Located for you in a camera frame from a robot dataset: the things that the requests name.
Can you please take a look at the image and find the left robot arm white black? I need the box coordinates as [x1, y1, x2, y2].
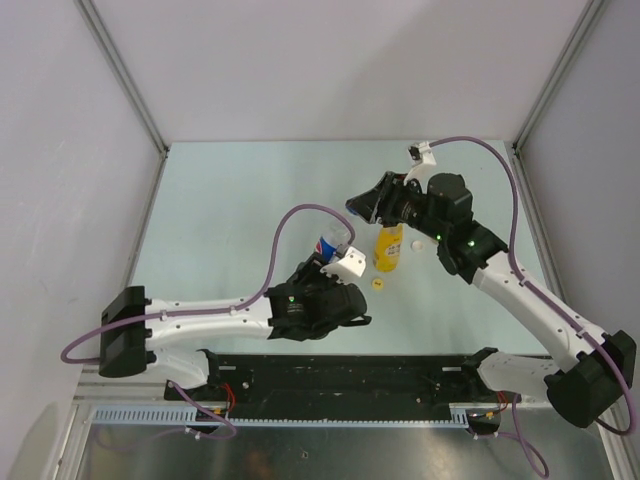
[99, 247, 371, 400]

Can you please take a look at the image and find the yellow juice bottle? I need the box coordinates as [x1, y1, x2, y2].
[374, 224, 403, 273]

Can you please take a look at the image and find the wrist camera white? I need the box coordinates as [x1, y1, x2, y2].
[321, 246, 366, 283]
[404, 141, 437, 185]

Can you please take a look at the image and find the aluminium frame post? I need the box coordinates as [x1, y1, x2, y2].
[512, 0, 610, 153]
[73, 0, 169, 153]

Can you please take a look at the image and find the right aluminium frame post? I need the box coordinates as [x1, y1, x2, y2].
[512, 0, 610, 153]

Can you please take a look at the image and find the grey slotted cable duct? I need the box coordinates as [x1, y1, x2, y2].
[92, 405, 482, 428]

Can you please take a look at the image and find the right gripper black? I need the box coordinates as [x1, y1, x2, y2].
[346, 171, 448, 242]

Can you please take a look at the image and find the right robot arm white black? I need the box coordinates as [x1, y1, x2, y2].
[346, 172, 637, 428]

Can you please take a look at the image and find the clear water bottle blue label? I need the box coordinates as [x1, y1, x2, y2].
[315, 221, 352, 263]

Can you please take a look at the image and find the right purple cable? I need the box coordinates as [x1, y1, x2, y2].
[430, 135, 634, 476]

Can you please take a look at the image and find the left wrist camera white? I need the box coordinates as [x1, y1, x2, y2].
[321, 246, 366, 283]

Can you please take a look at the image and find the white bottle cap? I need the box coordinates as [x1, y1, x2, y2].
[411, 240, 424, 252]

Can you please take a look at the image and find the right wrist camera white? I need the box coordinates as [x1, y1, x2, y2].
[404, 141, 437, 185]

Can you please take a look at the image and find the left aluminium frame post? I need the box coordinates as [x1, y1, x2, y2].
[73, 0, 169, 153]

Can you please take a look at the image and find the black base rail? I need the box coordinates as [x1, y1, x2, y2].
[187, 354, 514, 420]

